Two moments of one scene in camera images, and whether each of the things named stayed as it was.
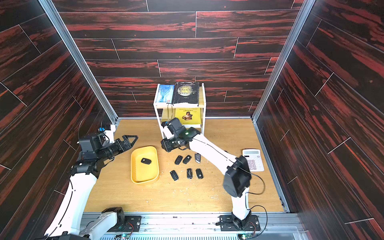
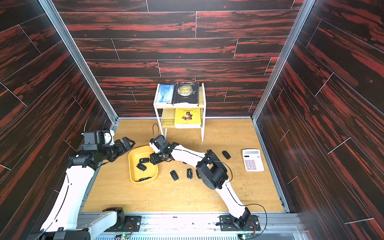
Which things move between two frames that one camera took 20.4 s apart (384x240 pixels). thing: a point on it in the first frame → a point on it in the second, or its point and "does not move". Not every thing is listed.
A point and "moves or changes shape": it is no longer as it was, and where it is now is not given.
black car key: (199, 173) moves or changes shape
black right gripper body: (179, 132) → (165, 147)
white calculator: (254, 159) does not move
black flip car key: (174, 175) does not move
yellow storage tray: (141, 173) does not move
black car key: (146, 161) does not move
